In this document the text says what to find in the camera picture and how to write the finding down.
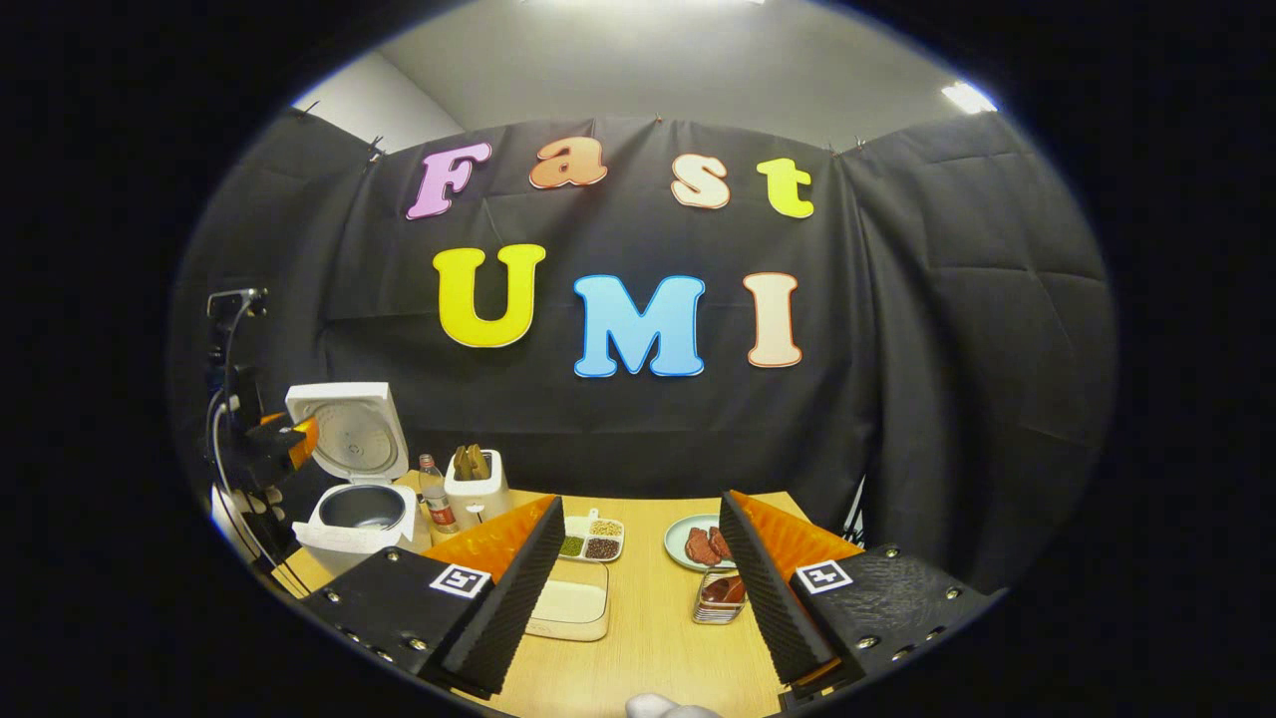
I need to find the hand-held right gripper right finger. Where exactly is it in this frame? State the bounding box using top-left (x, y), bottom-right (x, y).
top-left (718, 489), bottom-right (998, 699)

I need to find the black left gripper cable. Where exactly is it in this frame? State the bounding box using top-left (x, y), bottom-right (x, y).
top-left (209, 329), bottom-right (305, 594)

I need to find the pale green plate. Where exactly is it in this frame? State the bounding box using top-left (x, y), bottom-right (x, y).
top-left (665, 515), bottom-right (734, 572)

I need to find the white toaster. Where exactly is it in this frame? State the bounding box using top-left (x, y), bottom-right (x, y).
top-left (444, 449), bottom-right (514, 530)

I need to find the small ceiling light panel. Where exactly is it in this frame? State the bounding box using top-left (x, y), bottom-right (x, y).
top-left (942, 80), bottom-right (998, 114)

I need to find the clear bottle with red label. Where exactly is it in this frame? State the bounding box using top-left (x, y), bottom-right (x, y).
top-left (418, 454), bottom-right (460, 537)

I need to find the cream tray of rice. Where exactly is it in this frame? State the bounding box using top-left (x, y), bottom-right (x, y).
top-left (525, 558), bottom-right (610, 642)

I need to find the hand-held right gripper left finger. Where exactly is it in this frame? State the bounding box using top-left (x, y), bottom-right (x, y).
top-left (299, 494), bottom-right (566, 699)

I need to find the black backdrop cloth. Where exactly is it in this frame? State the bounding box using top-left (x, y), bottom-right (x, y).
top-left (169, 105), bottom-right (1117, 594)

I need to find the white rice cooker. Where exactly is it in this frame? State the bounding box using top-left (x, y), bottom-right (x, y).
top-left (285, 382), bottom-right (433, 577)

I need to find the divided dish of beans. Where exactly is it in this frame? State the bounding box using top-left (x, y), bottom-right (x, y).
top-left (561, 509), bottom-right (626, 562)

